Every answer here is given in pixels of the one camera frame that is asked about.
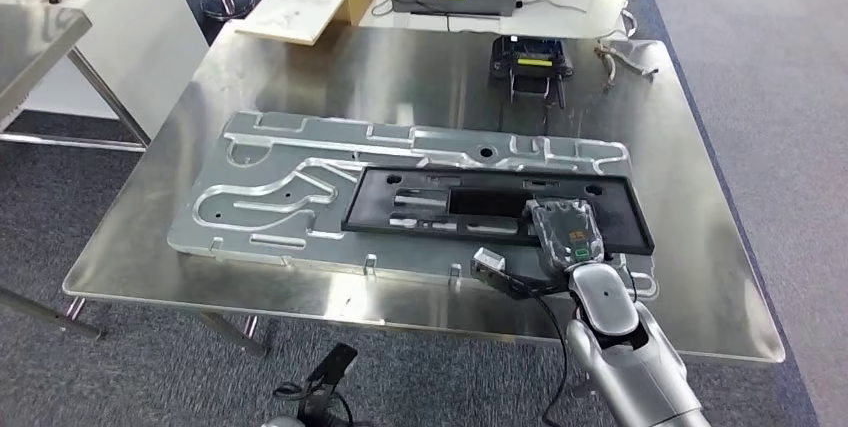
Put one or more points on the black right wrist camera bracket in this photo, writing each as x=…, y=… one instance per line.
x=517, y=285

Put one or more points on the black device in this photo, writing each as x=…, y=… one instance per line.
x=523, y=79

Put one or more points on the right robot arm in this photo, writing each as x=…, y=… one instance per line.
x=623, y=358

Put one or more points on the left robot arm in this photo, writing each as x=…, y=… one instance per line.
x=285, y=422

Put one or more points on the black plastic car part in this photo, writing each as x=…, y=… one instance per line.
x=619, y=218

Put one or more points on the grey stamped metal plate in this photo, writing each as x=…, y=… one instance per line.
x=265, y=146

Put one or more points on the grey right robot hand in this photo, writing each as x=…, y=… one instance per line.
x=566, y=232

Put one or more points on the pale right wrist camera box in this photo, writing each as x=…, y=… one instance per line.
x=489, y=258

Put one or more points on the white plastic bottle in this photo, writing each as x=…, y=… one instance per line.
x=606, y=3

